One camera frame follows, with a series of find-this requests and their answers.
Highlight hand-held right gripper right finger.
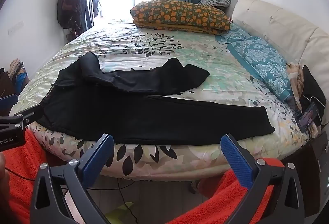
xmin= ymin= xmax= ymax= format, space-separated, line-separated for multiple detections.
xmin=220 ymin=133 xmax=305 ymax=224

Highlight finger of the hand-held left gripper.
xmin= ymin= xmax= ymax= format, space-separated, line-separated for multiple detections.
xmin=0 ymin=105 xmax=44 ymax=127
xmin=0 ymin=94 xmax=18 ymax=112

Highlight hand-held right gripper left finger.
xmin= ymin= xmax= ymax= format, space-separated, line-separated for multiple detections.
xmin=29 ymin=133 xmax=115 ymax=224

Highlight black pants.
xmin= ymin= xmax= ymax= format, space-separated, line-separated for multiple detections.
xmin=36 ymin=52 xmax=276 ymax=146

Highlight pile of mixed clothes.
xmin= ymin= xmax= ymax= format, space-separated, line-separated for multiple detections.
xmin=0 ymin=58 xmax=27 ymax=97

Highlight green floor item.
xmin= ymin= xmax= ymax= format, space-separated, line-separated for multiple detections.
xmin=105 ymin=202 xmax=134 ymax=224

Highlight dark wooden nightstand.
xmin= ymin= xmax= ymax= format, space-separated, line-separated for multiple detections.
xmin=303 ymin=134 xmax=329 ymax=217

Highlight smartphone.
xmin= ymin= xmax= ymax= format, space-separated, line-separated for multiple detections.
xmin=298 ymin=101 xmax=320 ymax=133

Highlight large teal patterned pillow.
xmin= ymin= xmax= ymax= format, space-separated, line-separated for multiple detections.
xmin=227 ymin=36 xmax=293 ymax=101

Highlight beige scarf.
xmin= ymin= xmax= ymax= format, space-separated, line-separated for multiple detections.
xmin=286 ymin=62 xmax=305 ymax=111

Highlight black garment with white trim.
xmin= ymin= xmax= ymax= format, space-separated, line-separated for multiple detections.
xmin=299 ymin=65 xmax=327 ymax=127

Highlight dark hanging clothes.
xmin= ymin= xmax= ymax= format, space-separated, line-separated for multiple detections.
xmin=57 ymin=0 xmax=84 ymax=37

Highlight small teal patterned pillow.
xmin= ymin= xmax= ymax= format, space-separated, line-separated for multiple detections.
xmin=215 ymin=22 xmax=251 ymax=43

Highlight blue bag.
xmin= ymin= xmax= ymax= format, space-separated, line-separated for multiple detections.
xmin=92 ymin=0 xmax=103 ymax=18

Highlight bed with floral sheet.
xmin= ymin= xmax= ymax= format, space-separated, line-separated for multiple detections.
xmin=10 ymin=19 xmax=322 ymax=183

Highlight cream padded headboard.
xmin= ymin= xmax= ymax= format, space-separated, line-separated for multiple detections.
xmin=231 ymin=0 xmax=329 ymax=122

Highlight orange floral pillow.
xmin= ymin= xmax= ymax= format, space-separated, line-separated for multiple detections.
xmin=130 ymin=0 xmax=232 ymax=35

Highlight checkered grey pillow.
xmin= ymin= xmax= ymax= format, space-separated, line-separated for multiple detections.
xmin=198 ymin=0 xmax=232 ymax=11

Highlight white wall socket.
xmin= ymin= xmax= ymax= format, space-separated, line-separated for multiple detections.
xmin=8 ymin=21 xmax=25 ymax=34

